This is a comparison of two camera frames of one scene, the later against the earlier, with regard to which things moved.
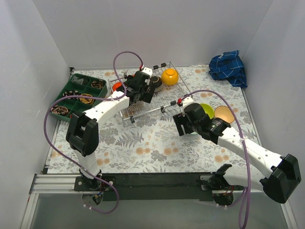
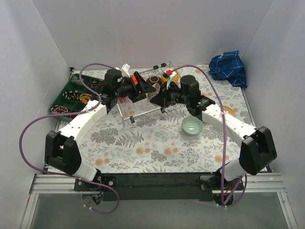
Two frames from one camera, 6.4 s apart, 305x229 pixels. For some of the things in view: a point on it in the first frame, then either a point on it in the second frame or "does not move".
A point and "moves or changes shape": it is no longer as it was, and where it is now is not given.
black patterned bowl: (156, 81) does not move
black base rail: (149, 187) does not move
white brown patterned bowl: (135, 106) moves or changes shape
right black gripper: (179, 124) to (167, 99)
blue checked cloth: (228, 65) does not move
